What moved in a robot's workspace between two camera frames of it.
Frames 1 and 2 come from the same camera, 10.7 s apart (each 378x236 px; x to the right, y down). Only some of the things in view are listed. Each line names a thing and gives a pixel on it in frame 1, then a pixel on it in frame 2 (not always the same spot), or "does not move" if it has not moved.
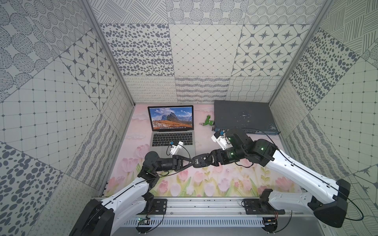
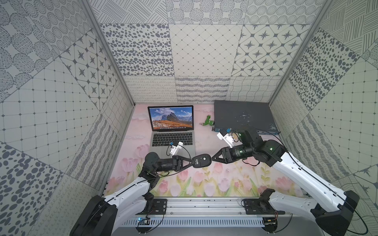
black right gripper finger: [208, 163] to [223, 160]
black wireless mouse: [202, 161] does not move
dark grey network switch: [254, 117] does not move
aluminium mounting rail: [216, 206] does not move
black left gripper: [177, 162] does not move
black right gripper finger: [208, 156] to [223, 150]
